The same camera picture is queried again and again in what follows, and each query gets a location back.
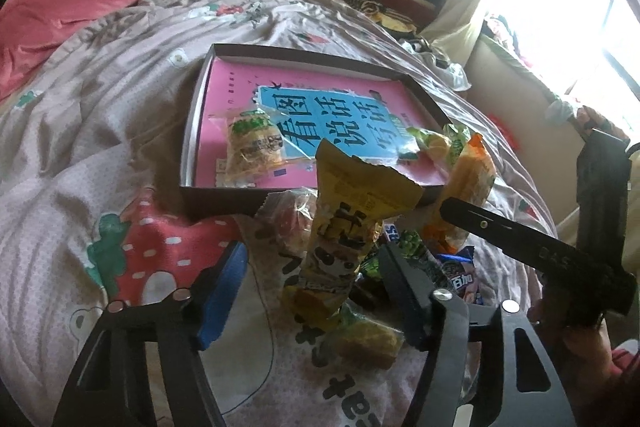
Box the white crumpled cloth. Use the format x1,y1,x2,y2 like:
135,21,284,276
399,36,472,94

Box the long yellow snack packet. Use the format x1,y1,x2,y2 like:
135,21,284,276
280,139,426,327

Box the dark green snack packet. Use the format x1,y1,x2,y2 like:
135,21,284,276
396,229,454,294
357,252,387,281

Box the person's right hand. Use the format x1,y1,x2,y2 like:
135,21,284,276
529,299,620,390

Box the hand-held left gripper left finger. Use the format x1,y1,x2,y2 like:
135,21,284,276
50,241,251,427

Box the clothes on window ledge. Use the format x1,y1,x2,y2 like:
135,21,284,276
481,13,532,64

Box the clear pink candy packet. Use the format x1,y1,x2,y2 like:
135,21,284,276
255,188,321,259

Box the clear cake packet green label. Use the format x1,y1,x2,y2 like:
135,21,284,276
210,107,292,188

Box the blue cookie packet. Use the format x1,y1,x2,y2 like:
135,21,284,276
434,246,485,306

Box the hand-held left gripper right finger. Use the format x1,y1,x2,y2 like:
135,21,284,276
377,244,581,427

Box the pink and blue book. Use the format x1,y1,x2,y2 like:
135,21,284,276
192,57,447,192

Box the orange bread packet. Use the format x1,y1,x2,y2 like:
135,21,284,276
425,133,498,258

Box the small yellow cake packet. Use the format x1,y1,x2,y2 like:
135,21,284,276
325,304,407,371

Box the red cloth item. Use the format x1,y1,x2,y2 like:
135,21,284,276
486,113,522,148

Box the pink pillow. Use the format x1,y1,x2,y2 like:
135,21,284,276
0,0,164,104

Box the window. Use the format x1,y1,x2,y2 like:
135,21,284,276
480,0,640,135

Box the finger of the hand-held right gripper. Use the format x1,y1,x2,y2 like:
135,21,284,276
439,197,581,280

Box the green and yellow snack packet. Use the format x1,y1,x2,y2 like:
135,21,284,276
406,127,452,168

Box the floral cushion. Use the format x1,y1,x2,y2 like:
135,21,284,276
575,106,632,144

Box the dark shallow cardboard box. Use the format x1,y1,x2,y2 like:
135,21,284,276
179,43,453,223

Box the small white cloth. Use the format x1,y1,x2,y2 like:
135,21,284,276
546,98,577,126

